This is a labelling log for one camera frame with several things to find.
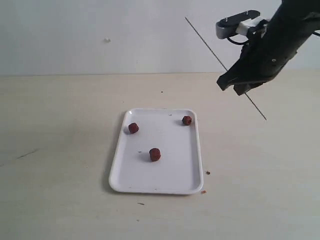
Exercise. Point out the thin metal skewer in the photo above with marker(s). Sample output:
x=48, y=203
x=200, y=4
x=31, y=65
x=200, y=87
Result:
x=223, y=66

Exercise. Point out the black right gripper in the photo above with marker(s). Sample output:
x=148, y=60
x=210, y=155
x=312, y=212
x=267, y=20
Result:
x=262, y=66

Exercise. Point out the white rectangular tray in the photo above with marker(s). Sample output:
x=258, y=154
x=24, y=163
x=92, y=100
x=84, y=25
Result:
x=179, y=171

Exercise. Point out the red meat chunk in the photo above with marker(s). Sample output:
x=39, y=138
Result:
x=154, y=154
x=187, y=120
x=133, y=128

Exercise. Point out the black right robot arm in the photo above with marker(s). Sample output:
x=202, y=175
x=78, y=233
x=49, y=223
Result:
x=294, y=19

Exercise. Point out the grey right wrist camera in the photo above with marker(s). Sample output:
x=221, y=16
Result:
x=239, y=24

